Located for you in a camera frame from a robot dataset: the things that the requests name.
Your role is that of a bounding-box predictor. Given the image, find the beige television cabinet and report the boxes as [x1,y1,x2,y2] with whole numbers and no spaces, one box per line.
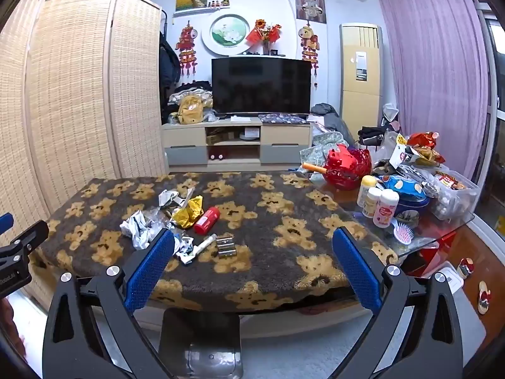
[161,117,314,166]

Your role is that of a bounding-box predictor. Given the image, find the bear print blanket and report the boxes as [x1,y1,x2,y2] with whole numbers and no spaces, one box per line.
[29,171,399,312]

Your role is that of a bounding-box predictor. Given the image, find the white paper strip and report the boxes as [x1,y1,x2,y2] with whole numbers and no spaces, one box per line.
[181,187,197,211]

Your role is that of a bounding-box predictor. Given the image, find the woven folding screen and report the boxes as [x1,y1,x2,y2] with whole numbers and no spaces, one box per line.
[0,0,170,297]

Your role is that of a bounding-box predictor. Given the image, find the blue round tin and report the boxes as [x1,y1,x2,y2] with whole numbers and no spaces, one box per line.
[395,197,431,226]

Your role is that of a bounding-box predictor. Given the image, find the green floral cloth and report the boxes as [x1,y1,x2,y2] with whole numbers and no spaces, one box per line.
[300,132,348,164]

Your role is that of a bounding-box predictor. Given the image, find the red gold gift bag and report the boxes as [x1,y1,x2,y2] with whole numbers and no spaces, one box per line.
[406,131,446,164]

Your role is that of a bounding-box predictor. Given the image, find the window frame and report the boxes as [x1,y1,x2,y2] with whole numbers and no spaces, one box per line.
[475,0,505,206]

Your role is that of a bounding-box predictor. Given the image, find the white bottle yellow cap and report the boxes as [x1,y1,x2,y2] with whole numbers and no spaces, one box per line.
[357,175,377,208]

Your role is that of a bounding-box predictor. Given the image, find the pile of dark clothes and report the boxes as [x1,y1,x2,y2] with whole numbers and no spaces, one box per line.
[168,81,214,113]

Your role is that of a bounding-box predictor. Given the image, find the round lotus wall plate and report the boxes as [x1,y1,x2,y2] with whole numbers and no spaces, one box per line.
[201,14,253,57]

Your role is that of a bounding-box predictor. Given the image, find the black trash bin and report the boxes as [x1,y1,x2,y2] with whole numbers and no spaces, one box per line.
[158,308,241,379]

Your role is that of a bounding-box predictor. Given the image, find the white flat box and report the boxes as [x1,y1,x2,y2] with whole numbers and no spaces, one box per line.
[432,266,466,297]

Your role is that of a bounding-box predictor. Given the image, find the pack of silver batteries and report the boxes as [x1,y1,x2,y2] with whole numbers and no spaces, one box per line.
[215,235,237,259]

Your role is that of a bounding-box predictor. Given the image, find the pink hairbrush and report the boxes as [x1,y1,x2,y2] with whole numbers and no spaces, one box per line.
[392,221,413,244]

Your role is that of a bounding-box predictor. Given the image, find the white plastic bag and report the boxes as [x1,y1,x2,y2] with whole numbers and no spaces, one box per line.
[373,132,411,166]

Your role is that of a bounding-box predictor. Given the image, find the white tube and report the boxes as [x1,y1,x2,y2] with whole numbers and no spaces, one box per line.
[193,234,217,256]

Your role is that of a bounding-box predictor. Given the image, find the crumpled silver foil wrapper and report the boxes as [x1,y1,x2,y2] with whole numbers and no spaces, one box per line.
[120,209,166,250]

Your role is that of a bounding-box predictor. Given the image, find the clear plastic wrapper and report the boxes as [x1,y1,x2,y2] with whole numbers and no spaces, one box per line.
[144,207,178,238]

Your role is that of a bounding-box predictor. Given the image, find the yellow wrapper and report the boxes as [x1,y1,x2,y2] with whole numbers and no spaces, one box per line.
[171,195,204,230]

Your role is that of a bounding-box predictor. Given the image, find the white printed wrapper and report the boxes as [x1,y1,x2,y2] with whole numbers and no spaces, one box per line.
[174,237,199,265]

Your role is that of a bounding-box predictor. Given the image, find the red can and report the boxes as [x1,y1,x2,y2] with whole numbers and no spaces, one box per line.
[193,206,220,236]

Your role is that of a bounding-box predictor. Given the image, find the red plastic bag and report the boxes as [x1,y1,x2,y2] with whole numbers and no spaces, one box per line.
[324,144,372,190]

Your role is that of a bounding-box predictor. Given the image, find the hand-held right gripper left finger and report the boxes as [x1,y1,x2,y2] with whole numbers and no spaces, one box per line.
[41,228,176,379]

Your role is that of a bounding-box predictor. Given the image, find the grey jacket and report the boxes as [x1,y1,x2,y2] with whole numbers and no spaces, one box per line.
[310,103,356,143]

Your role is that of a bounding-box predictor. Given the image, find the light grey floor rug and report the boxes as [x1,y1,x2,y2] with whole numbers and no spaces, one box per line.
[95,288,487,379]

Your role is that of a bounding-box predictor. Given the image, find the black clothes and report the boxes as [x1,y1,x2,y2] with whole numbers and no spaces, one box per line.
[357,125,389,147]

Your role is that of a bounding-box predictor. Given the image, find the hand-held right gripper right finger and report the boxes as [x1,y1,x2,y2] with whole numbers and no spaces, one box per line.
[331,227,464,379]

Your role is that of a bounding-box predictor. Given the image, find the white bottle pink label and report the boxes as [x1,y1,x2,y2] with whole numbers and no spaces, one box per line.
[373,189,400,228]

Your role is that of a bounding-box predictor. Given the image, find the dark hanging jacket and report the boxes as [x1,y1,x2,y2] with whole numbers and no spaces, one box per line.
[159,33,182,87]

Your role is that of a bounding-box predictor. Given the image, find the purple curtain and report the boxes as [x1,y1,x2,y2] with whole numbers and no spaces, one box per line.
[375,0,496,174]

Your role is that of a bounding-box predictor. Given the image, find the yellow backpack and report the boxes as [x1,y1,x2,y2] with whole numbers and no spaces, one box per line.
[177,95,204,124]

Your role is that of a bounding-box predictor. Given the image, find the person's left forearm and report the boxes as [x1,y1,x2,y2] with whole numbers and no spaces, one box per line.
[0,297,26,364]

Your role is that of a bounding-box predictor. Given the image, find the clear plastic storage box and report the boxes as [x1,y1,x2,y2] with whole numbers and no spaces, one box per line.
[428,170,480,220]

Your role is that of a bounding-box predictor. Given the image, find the blue snack bag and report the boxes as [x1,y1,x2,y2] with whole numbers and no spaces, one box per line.
[381,174,429,202]

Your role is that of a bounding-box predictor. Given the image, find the folded patterned cloth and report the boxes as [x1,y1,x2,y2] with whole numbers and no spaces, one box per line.
[258,113,308,124]

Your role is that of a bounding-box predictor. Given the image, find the red hanging ornament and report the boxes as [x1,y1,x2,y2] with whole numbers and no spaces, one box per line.
[298,24,321,87]
[175,20,200,83]

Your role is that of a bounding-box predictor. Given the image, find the black television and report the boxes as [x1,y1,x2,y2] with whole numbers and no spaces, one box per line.
[211,57,312,117]

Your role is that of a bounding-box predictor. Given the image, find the portrait wall poster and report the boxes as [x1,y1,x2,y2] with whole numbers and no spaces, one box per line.
[294,0,327,24]

